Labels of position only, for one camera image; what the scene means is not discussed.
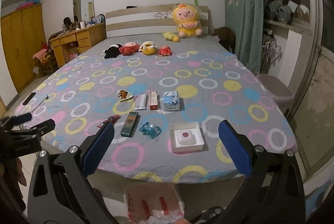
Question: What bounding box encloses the red candy wrapper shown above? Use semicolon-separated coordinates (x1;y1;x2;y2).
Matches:
97;115;121;128

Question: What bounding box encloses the teal gold ornate box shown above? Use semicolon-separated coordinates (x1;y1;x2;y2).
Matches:
121;112;138;137

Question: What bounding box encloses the white box with red dot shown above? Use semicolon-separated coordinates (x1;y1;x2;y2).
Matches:
169;122;205;154

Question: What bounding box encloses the blue crinkled wrapper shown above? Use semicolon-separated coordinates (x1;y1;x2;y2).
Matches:
139;122;161;140

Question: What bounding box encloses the orange flower snack wrapper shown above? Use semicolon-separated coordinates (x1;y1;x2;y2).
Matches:
117;89;134;102

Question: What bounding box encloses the silver white sachet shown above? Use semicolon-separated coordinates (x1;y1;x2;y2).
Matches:
134;94;147;110

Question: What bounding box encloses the blue white carton box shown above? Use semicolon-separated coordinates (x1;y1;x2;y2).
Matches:
163;91;180;111

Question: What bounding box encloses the red white medicine box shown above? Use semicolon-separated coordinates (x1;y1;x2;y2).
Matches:
149;91;158;110

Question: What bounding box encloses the person's left hand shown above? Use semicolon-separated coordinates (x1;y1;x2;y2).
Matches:
13;158;27;187

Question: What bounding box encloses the black remote control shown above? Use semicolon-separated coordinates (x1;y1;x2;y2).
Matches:
22;92;36;106

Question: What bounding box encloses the wooden desk with drawers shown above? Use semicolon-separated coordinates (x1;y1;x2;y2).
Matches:
50;23;106;68

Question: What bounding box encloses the wooden wardrobe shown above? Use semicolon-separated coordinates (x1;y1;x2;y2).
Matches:
1;4;46;93

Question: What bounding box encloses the black and white plush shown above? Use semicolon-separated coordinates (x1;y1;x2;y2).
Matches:
104;43;122;59

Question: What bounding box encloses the brown plush on chair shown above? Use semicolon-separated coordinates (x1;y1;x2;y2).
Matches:
213;27;236;54

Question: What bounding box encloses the red crab plush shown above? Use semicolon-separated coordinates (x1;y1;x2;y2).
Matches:
119;42;140;56

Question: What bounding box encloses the yellow bee plush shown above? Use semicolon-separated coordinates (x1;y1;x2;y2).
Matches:
139;41;157;55

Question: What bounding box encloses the small red plush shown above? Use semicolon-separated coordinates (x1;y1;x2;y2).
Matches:
158;46;173;56

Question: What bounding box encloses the small yellow duck plush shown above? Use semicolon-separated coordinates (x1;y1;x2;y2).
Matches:
162;32;180;42

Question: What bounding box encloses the large yellow pig plush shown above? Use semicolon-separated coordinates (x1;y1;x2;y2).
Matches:
173;4;203;38

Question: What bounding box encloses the striped wooden headboard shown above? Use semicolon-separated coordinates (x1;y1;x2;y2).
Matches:
106;4;209;38

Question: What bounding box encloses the teal bamboo curtain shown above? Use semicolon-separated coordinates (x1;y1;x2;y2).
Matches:
225;0;264;73

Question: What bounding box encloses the bed with ring-patterned sheet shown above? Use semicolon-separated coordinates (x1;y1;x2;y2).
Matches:
15;34;297;184

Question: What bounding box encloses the wall mirror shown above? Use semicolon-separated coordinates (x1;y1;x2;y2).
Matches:
72;0;95;22

